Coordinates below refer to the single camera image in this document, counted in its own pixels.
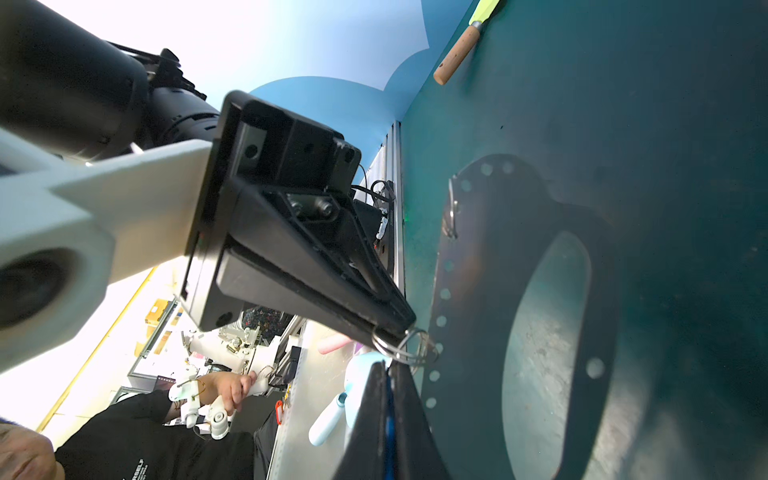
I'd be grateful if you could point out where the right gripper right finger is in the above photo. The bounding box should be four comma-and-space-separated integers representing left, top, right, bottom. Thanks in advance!
389, 363, 450, 480

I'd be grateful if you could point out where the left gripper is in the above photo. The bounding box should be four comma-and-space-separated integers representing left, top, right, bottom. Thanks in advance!
178, 91, 416, 346

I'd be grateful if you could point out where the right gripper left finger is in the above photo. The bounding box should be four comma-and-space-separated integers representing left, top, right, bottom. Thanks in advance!
333, 362, 389, 479

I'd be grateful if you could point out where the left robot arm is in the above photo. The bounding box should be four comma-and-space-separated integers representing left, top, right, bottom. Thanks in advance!
1, 1, 416, 343

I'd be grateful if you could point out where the white bottle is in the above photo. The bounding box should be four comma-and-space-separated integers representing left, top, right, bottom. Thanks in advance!
308, 392, 347, 446

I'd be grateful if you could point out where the person in black shirt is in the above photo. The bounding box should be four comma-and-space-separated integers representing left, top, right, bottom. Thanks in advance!
1, 391, 268, 479

